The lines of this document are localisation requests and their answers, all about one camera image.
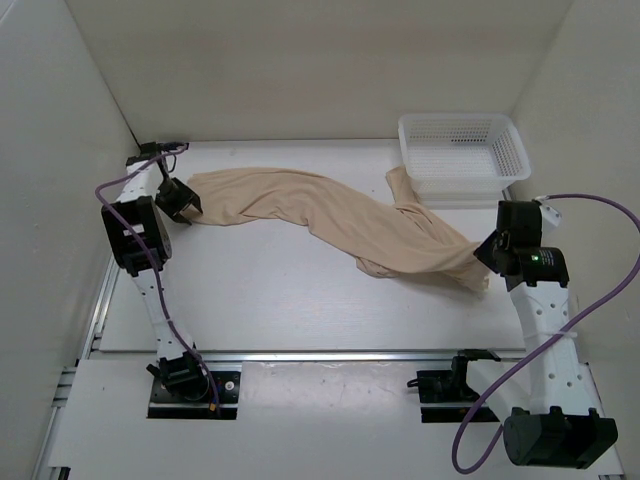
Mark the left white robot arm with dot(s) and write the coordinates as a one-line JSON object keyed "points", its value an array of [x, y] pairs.
{"points": [[132, 210]]}

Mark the white plastic basket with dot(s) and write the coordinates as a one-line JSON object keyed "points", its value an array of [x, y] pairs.
{"points": [[461, 157]]}

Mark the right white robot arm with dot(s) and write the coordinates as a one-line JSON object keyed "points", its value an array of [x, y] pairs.
{"points": [[548, 416]]}

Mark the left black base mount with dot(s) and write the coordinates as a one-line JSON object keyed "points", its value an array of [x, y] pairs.
{"points": [[182, 390]]}

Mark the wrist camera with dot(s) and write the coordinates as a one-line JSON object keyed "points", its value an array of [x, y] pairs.
{"points": [[150, 150], [550, 217]]}

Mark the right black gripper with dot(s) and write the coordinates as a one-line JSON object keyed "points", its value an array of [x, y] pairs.
{"points": [[483, 251]]}

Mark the beige trousers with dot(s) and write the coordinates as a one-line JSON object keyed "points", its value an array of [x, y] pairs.
{"points": [[386, 240]]}

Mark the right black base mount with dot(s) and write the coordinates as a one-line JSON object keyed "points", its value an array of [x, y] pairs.
{"points": [[445, 397]]}

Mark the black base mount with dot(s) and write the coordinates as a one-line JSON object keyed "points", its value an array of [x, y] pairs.
{"points": [[445, 397], [182, 390]]}

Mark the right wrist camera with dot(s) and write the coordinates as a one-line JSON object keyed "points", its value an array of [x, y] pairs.
{"points": [[550, 217]]}

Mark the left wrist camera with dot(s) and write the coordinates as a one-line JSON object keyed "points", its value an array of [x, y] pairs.
{"points": [[150, 150]]}

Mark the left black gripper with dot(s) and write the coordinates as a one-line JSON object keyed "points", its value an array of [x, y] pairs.
{"points": [[185, 195]]}

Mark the aluminium frame rail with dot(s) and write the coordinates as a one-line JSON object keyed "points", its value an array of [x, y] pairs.
{"points": [[325, 354]]}

